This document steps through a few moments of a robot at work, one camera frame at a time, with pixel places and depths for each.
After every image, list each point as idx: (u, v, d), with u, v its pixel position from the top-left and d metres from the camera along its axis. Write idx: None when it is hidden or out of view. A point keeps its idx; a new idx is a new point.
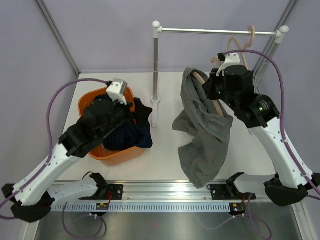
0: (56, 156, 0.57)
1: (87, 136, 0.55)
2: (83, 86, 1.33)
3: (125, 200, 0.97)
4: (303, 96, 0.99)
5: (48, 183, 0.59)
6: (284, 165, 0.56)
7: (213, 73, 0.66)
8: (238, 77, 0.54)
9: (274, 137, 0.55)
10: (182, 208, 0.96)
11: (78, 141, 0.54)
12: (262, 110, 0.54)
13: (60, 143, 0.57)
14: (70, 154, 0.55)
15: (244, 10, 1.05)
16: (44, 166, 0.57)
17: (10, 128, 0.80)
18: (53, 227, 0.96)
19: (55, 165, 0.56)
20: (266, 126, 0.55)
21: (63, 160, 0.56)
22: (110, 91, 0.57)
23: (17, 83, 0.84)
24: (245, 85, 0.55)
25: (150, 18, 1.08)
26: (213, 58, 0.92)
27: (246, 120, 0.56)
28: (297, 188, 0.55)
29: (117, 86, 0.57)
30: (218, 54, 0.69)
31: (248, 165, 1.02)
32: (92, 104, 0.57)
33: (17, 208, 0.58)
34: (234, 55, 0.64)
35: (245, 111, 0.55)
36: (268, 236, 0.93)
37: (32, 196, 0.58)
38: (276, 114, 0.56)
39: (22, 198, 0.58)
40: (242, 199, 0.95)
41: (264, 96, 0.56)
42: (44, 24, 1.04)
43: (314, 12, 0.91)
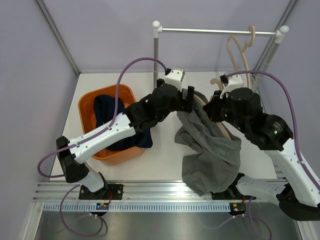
0: (118, 123, 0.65)
1: (148, 115, 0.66)
2: (83, 86, 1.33)
3: (125, 200, 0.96)
4: (303, 96, 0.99)
5: (100, 146, 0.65)
6: (301, 185, 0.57)
7: (217, 96, 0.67)
8: (247, 102, 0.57)
9: (291, 159, 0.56)
10: (182, 208, 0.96)
11: (141, 117, 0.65)
12: (276, 133, 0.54)
13: (123, 113, 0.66)
14: (132, 126, 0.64)
15: (244, 9, 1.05)
16: (105, 128, 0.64)
17: (10, 128, 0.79)
18: (53, 227, 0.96)
19: (116, 130, 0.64)
20: (282, 150, 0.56)
21: (125, 129, 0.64)
22: (170, 77, 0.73)
23: (17, 84, 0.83)
24: (254, 108, 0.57)
25: (149, 17, 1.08)
26: (212, 80, 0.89)
27: (261, 144, 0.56)
28: (316, 207, 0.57)
29: (178, 74, 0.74)
30: (220, 75, 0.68)
31: (248, 165, 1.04)
32: (161, 86, 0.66)
33: (67, 162, 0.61)
34: (236, 76, 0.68)
35: (258, 135, 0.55)
36: (269, 237, 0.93)
37: (85, 153, 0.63)
38: (289, 134, 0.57)
39: (77, 152, 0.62)
40: (242, 199, 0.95)
41: (274, 117, 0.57)
42: (43, 24, 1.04)
43: (314, 12, 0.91)
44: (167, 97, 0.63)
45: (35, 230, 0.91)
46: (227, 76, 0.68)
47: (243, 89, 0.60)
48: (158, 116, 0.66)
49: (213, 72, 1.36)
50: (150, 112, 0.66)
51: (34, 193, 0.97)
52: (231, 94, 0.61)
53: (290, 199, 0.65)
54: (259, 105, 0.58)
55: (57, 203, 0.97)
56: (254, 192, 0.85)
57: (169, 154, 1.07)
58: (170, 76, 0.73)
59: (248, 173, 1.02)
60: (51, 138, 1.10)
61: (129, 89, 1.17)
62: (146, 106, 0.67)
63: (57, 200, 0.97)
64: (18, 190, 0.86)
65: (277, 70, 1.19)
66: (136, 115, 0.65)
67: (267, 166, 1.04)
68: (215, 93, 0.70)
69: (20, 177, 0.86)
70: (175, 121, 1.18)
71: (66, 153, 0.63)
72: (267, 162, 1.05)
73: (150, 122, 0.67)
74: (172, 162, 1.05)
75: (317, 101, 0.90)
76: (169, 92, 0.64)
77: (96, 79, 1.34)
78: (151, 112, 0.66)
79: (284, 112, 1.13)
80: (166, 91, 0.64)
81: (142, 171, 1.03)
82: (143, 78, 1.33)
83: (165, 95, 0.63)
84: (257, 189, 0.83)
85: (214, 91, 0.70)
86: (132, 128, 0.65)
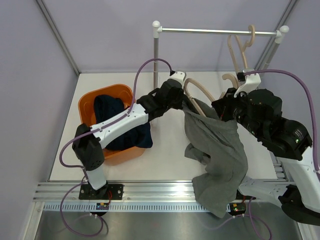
0: (134, 111, 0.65)
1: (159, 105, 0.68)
2: (83, 86, 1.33)
3: (125, 200, 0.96)
4: (303, 97, 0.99)
5: (120, 132, 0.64)
6: (313, 194, 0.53)
7: (230, 95, 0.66)
8: (268, 107, 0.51)
9: (307, 169, 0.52)
10: (182, 208, 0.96)
11: (152, 107, 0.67)
12: (298, 141, 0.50)
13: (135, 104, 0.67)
14: (147, 113, 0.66)
15: (244, 10, 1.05)
16: (124, 115, 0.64)
17: (9, 128, 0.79)
18: (53, 227, 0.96)
19: (135, 117, 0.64)
20: (300, 159, 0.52)
21: (142, 115, 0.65)
22: (174, 77, 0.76)
23: (17, 84, 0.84)
24: (275, 114, 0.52)
25: (149, 17, 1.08)
26: (225, 74, 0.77)
27: (281, 152, 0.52)
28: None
29: (181, 74, 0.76)
30: (237, 73, 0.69)
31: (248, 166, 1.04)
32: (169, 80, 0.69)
33: (92, 144, 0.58)
34: (255, 74, 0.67)
35: (278, 143, 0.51)
36: (269, 237, 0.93)
37: (108, 137, 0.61)
38: (309, 142, 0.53)
39: (101, 135, 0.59)
40: (242, 199, 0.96)
41: (294, 122, 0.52)
42: (43, 24, 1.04)
43: (314, 12, 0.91)
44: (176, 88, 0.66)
45: (35, 230, 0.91)
46: (244, 75, 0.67)
47: (263, 92, 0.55)
48: (166, 105, 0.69)
49: (213, 72, 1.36)
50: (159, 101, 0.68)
51: (34, 193, 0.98)
52: (250, 97, 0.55)
53: (293, 202, 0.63)
54: (280, 110, 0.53)
55: (58, 203, 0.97)
56: (253, 193, 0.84)
57: (169, 154, 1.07)
58: (177, 77, 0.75)
59: (248, 173, 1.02)
60: (51, 138, 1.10)
61: (130, 90, 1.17)
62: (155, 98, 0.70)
63: (57, 200, 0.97)
64: (18, 190, 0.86)
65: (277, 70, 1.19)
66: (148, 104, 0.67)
67: (267, 166, 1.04)
68: (229, 91, 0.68)
69: (20, 177, 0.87)
70: (176, 121, 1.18)
71: (89, 138, 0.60)
72: (268, 163, 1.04)
73: (160, 111, 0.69)
74: (172, 162, 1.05)
75: (317, 102, 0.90)
76: (176, 85, 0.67)
77: (95, 79, 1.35)
78: (160, 102, 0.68)
79: (285, 113, 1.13)
80: (174, 83, 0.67)
81: (142, 171, 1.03)
82: (143, 79, 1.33)
83: (173, 86, 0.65)
84: (258, 190, 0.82)
85: (228, 89, 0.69)
86: (147, 116, 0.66)
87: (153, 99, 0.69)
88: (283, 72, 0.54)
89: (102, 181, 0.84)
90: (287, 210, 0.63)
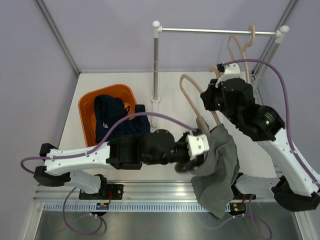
0: (97, 153, 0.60)
1: (132, 157, 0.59)
2: (83, 85, 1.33)
3: (125, 200, 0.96)
4: (303, 97, 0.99)
5: (75, 168, 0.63)
6: (294, 175, 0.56)
7: (212, 85, 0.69)
8: (239, 93, 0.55)
9: (283, 149, 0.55)
10: (182, 208, 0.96)
11: (124, 157, 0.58)
12: (268, 123, 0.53)
13: (108, 144, 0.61)
14: (108, 162, 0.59)
15: (244, 9, 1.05)
16: (82, 153, 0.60)
17: (9, 128, 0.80)
18: (53, 227, 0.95)
19: (91, 161, 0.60)
20: (275, 140, 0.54)
21: (100, 162, 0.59)
22: (191, 141, 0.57)
23: (17, 84, 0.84)
24: (247, 99, 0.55)
25: (149, 17, 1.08)
26: (212, 67, 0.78)
27: (254, 136, 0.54)
28: (310, 196, 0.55)
29: (198, 147, 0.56)
30: (217, 64, 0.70)
31: (248, 166, 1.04)
32: (158, 133, 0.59)
33: (39, 172, 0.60)
34: (234, 65, 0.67)
35: (250, 126, 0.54)
36: (269, 236, 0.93)
37: (57, 169, 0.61)
38: (281, 124, 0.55)
39: (49, 166, 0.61)
40: (242, 199, 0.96)
41: (266, 107, 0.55)
42: (43, 24, 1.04)
43: (313, 12, 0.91)
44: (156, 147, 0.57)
45: (35, 230, 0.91)
46: (224, 66, 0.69)
47: (236, 80, 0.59)
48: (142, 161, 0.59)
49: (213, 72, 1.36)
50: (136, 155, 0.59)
51: (34, 193, 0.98)
52: (224, 85, 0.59)
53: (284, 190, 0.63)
54: (252, 96, 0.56)
55: (58, 203, 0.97)
56: (252, 190, 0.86)
57: None
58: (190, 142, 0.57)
59: (248, 172, 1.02)
60: (51, 139, 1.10)
61: (129, 89, 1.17)
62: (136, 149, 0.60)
63: (57, 200, 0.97)
64: (18, 190, 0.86)
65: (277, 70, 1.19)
66: (120, 151, 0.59)
67: (266, 165, 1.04)
68: (211, 82, 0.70)
69: (20, 177, 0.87)
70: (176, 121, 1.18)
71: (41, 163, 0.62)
72: (268, 163, 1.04)
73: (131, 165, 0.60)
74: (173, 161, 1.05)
75: (317, 101, 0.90)
76: (158, 141, 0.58)
77: (95, 79, 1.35)
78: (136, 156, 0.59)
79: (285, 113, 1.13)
80: (159, 139, 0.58)
81: (142, 171, 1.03)
82: (144, 79, 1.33)
83: (155, 145, 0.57)
84: (254, 186, 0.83)
85: (211, 80, 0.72)
86: (108, 164, 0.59)
87: (130, 149, 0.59)
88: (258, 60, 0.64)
89: (93, 188, 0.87)
90: (280, 199, 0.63)
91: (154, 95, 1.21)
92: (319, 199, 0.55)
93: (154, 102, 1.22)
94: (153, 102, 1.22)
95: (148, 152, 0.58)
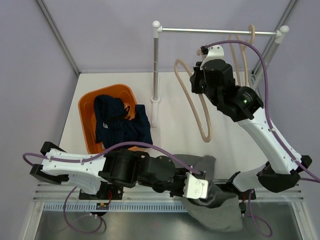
0: (92, 163, 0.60)
1: (128, 177, 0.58)
2: (83, 85, 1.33)
3: (125, 200, 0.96)
4: (303, 97, 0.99)
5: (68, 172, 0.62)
6: (274, 154, 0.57)
7: (197, 67, 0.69)
8: (219, 72, 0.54)
9: (261, 127, 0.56)
10: (182, 208, 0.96)
11: (118, 174, 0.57)
12: (246, 102, 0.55)
13: (105, 156, 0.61)
14: (99, 175, 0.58)
15: (244, 10, 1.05)
16: (78, 160, 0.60)
17: (9, 127, 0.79)
18: (53, 227, 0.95)
19: (85, 170, 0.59)
20: (253, 118, 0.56)
21: (92, 174, 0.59)
22: (190, 183, 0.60)
23: (17, 83, 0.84)
24: (226, 79, 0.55)
25: (149, 17, 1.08)
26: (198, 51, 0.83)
27: (232, 115, 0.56)
28: (290, 174, 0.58)
29: (195, 192, 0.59)
30: (201, 46, 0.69)
31: (247, 165, 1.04)
32: (160, 160, 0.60)
33: (34, 171, 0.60)
34: (218, 47, 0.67)
35: (230, 106, 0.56)
36: (269, 233, 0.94)
37: (51, 171, 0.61)
38: (259, 104, 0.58)
39: (45, 166, 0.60)
40: (242, 199, 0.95)
41: (245, 88, 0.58)
42: (43, 24, 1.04)
43: (313, 12, 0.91)
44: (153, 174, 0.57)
45: (35, 230, 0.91)
46: (207, 48, 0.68)
47: (216, 61, 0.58)
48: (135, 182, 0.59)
49: None
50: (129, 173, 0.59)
51: (34, 193, 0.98)
52: (205, 65, 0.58)
53: (266, 172, 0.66)
54: (231, 76, 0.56)
55: (58, 203, 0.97)
56: (245, 184, 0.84)
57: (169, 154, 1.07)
58: (190, 187, 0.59)
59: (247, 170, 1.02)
60: (51, 139, 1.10)
61: (129, 89, 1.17)
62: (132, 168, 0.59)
63: (57, 200, 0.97)
64: (19, 190, 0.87)
65: (277, 70, 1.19)
66: (114, 167, 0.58)
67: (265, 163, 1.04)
68: (196, 64, 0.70)
69: (20, 177, 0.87)
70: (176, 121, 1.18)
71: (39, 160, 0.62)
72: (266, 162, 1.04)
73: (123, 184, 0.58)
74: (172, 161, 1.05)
75: (317, 101, 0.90)
76: (157, 169, 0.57)
77: (95, 79, 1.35)
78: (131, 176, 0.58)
79: (285, 112, 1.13)
80: (158, 166, 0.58)
81: None
82: (144, 79, 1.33)
83: (153, 173, 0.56)
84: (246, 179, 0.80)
85: (197, 62, 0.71)
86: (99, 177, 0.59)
87: (126, 167, 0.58)
88: (256, 52, 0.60)
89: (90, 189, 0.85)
90: (264, 180, 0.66)
91: (154, 96, 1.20)
92: (297, 176, 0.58)
93: (154, 102, 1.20)
94: (153, 103, 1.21)
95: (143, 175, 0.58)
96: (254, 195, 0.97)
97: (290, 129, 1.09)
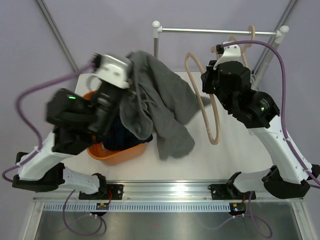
0: (47, 144, 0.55)
1: (69, 135, 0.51)
2: (83, 85, 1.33)
3: (125, 200, 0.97)
4: (303, 96, 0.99)
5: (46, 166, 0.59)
6: (287, 164, 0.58)
7: (210, 67, 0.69)
8: (237, 76, 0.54)
9: (276, 136, 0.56)
10: (182, 208, 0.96)
11: (62, 139, 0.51)
12: (263, 110, 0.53)
13: (52, 132, 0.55)
14: (54, 150, 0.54)
15: (244, 10, 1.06)
16: (35, 151, 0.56)
17: (9, 128, 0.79)
18: (53, 227, 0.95)
19: (43, 154, 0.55)
20: (268, 127, 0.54)
21: (49, 153, 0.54)
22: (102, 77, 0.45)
23: (16, 84, 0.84)
24: (243, 84, 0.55)
25: (149, 17, 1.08)
26: (212, 48, 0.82)
27: (248, 121, 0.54)
28: (300, 184, 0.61)
29: (116, 74, 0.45)
30: (217, 45, 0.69)
31: (247, 165, 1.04)
32: (54, 99, 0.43)
33: (15, 180, 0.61)
34: (235, 47, 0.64)
35: (245, 112, 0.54)
36: (269, 235, 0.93)
37: (26, 175, 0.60)
38: (276, 112, 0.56)
39: (20, 173, 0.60)
40: (242, 199, 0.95)
41: (262, 93, 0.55)
42: (43, 24, 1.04)
43: (313, 12, 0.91)
44: (74, 99, 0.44)
45: (35, 230, 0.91)
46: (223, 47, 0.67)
47: (233, 64, 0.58)
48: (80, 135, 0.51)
49: None
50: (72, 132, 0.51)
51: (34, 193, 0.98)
52: (221, 68, 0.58)
53: (272, 177, 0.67)
54: (249, 81, 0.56)
55: (58, 203, 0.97)
56: (248, 186, 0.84)
57: None
58: (101, 76, 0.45)
59: (248, 170, 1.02)
60: None
61: None
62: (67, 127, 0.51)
63: (57, 200, 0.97)
64: (18, 190, 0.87)
65: (278, 70, 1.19)
66: (61, 136, 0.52)
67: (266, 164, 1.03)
68: (209, 63, 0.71)
69: None
70: None
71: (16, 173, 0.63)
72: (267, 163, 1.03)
73: (78, 146, 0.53)
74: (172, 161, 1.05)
75: (317, 101, 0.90)
76: (64, 117, 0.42)
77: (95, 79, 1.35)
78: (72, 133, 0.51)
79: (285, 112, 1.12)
80: (69, 112, 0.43)
81: (144, 170, 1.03)
82: None
83: (65, 120, 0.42)
84: (250, 181, 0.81)
85: (209, 62, 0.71)
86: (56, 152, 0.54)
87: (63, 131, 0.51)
88: (263, 43, 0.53)
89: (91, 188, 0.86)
90: (269, 186, 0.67)
91: None
92: (307, 185, 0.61)
93: None
94: None
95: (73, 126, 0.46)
96: (254, 195, 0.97)
97: (290, 129, 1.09)
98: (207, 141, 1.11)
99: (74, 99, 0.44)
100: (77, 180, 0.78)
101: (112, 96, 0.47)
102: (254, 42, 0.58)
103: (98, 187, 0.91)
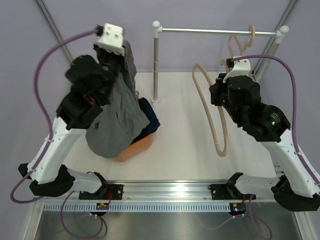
0: (57, 130, 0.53)
1: (84, 104, 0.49)
2: None
3: (125, 200, 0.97)
4: (303, 97, 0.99)
5: (58, 158, 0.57)
6: (298, 176, 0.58)
7: (220, 80, 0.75)
8: (246, 91, 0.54)
9: (287, 150, 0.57)
10: (182, 208, 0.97)
11: (76, 110, 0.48)
12: (274, 124, 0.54)
13: (59, 117, 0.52)
14: (70, 128, 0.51)
15: (244, 9, 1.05)
16: (48, 143, 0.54)
17: (8, 128, 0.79)
18: (53, 227, 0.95)
19: (58, 140, 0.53)
20: (279, 141, 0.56)
21: (65, 135, 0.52)
22: (110, 43, 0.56)
23: (17, 84, 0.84)
24: (253, 99, 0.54)
25: (149, 17, 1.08)
26: (222, 61, 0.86)
27: (258, 135, 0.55)
28: (312, 197, 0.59)
29: (116, 37, 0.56)
30: (227, 59, 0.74)
31: (247, 165, 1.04)
32: (73, 64, 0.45)
33: (34, 185, 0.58)
34: (245, 62, 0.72)
35: (256, 126, 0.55)
36: (269, 236, 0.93)
37: (46, 174, 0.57)
38: (286, 125, 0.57)
39: (37, 177, 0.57)
40: (242, 199, 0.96)
41: (272, 107, 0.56)
42: (43, 24, 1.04)
43: (313, 12, 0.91)
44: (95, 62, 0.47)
45: (35, 229, 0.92)
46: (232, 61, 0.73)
47: (241, 78, 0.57)
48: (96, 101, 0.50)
49: (213, 72, 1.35)
50: (85, 101, 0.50)
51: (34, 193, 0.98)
52: (230, 83, 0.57)
53: (284, 189, 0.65)
54: (258, 95, 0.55)
55: (57, 203, 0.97)
56: (252, 189, 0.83)
57: (170, 152, 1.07)
58: (106, 41, 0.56)
59: (248, 171, 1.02)
60: None
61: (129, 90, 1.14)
62: (82, 99, 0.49)
63: (57, 200, 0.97)
64: (18, 190, 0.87)
65: (278, 70, 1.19)
66: (69, 109, 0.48)
67: (267, 167, 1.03)
68: (220, 76, 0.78)
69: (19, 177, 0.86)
70: (176, 120, 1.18)
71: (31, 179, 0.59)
72: (269, 166, 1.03)
73: (93, 114, 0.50)
74: (171, 160, 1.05)
75: (317, 101, 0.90)
76: (96, 74, 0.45)
77: None
78: (86, 102, 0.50)
79: (285, 112, 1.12)
80: (87, 69, 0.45)
81: (145, 170, 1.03)
82: (143, 79, 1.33)
83: (87, 75, 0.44)
84: (255, 185, 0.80)
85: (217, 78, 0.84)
86: (73, 130, 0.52)
87: (78, 101, 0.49)
88: (257, 56, 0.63)
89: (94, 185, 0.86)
90: (280, 198, 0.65)
91: (154, 96, 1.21)
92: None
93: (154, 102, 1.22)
94: (153, 103, 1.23)
95: (91, 88, 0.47)
96: (254, 196, 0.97)
97: None
98: (207, 141, 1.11)
99: (94, 60, 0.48)
100: (85, 178, 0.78)
101: (112, 67, 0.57)
102: (248, 56, 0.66)
103: (100, 180, 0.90)
